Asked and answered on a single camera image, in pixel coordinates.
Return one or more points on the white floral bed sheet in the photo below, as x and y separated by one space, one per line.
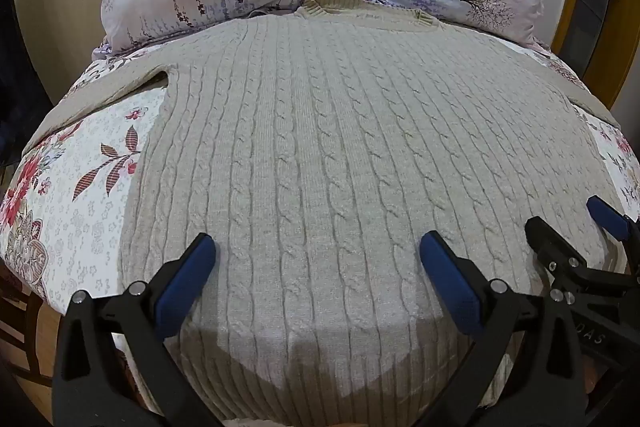
75 217

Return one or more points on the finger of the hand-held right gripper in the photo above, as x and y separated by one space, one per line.
607 217
550 243

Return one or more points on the dark wooden chair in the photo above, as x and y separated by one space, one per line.
35 322

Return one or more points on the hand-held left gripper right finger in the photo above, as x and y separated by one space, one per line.
447 277

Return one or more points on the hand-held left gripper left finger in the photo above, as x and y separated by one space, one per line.
192 272

